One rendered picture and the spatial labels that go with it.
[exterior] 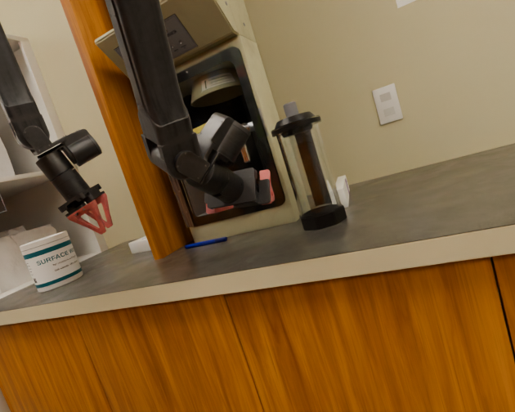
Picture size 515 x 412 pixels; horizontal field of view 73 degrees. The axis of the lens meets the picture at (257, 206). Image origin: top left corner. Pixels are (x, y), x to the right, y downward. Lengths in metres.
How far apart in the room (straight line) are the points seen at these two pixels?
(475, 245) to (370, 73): 0.82
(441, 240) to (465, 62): 0.80
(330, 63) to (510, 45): 0.50
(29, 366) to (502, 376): 1.15
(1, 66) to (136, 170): 0.36
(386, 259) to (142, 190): 0.67
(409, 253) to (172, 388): 0.62
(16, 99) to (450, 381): 0.94
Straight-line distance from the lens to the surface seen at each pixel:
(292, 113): 0.75
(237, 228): 0.95
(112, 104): 1.03
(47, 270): 1.19
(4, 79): 0.88
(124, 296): 0.82
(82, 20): 1.11
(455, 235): 0.55
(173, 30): 0.92
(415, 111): 1.25
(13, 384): 1.40
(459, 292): 0.61
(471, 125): 1.26
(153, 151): 0.55
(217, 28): 0.89
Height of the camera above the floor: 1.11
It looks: 7 degrees down
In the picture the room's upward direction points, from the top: 18 degrees counter-clockwise
